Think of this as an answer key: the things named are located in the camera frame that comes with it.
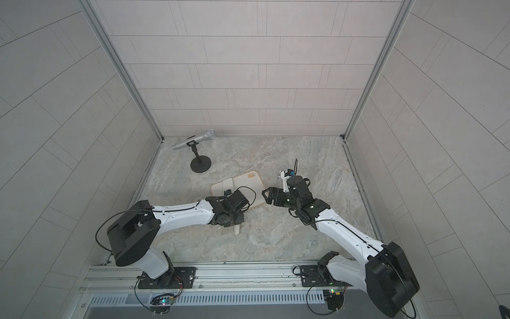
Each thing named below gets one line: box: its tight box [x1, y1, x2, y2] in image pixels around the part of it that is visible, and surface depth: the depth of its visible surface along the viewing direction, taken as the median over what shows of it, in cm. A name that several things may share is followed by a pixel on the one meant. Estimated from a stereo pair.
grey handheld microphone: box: [171, 128, 216, 151], surface depth 89 cm
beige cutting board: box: [210, 170, 267, 209], surface depth 98 cm
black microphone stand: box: [185, 139, 212, 173], surface depth 104 cm
